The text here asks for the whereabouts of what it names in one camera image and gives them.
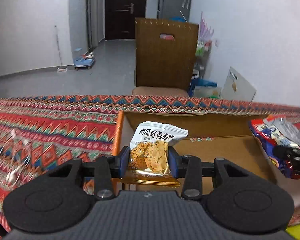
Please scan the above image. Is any white mop stick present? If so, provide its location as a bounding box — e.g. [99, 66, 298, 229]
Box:
[54, 25, 68, 73]

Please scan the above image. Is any clear wire coil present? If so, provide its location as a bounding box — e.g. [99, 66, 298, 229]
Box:
[0, 128, 32, 190]

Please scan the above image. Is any blue box on floor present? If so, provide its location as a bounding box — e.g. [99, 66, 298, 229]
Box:
[188, 78, 221, 99]

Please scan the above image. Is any oat crisp snack packet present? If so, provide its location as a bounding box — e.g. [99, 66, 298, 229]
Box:
[120, 120, 188, 188]

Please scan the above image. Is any brown stool seat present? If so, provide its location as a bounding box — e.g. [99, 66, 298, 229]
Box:
[132, 86, 189, 98]

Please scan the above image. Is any orange cardboard snack box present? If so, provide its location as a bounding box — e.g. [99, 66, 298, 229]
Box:
[113, 111, 300, 206]

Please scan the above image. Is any dark entrance door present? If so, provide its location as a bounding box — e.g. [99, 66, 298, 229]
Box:
[105, 0, 146, 40]

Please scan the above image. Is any white board leaning on wall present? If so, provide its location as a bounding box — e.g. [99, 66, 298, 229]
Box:
[221, 67, 256, 102]

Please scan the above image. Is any blue pet feeding tray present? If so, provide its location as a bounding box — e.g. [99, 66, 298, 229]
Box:
[74, 53, 95, 70]

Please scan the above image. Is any red blue snack bag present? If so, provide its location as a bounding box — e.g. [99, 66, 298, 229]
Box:
[249, 116, 300, 179]

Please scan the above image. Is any colourful patterned tablecloth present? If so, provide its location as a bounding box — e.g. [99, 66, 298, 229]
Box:
[0, 95, 300, 230]

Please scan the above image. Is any cluttered storage rack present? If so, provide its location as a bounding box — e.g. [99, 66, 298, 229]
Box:
[193, 12, 214, 79]

